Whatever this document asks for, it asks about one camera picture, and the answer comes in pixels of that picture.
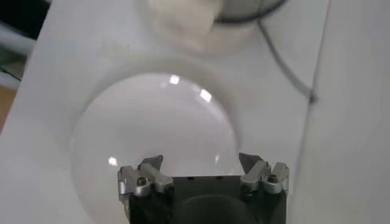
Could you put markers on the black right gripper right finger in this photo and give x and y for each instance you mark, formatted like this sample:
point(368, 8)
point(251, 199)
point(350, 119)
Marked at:
point(259, 175)

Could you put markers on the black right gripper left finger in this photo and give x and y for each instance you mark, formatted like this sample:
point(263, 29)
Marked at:
point(143, 179)

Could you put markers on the white round plate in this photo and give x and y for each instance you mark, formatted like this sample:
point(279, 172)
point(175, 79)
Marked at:
point(152, 128)

